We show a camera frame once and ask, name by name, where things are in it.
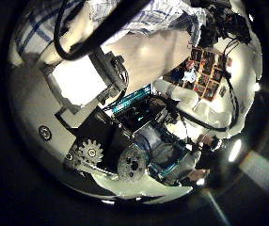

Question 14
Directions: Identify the blue white plaid shirt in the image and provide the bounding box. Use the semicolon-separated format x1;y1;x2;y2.
15;0;208;60

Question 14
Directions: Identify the wooden cubby shelf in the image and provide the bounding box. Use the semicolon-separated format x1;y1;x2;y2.
164;46;233;103

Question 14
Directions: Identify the teal lit screen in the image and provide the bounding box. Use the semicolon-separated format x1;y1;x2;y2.
111;85;153;115

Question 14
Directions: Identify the person in light blue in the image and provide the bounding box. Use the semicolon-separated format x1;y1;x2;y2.
182;67;198;85

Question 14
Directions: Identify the long black cable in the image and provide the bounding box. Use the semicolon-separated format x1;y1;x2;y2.
171;39;241;133

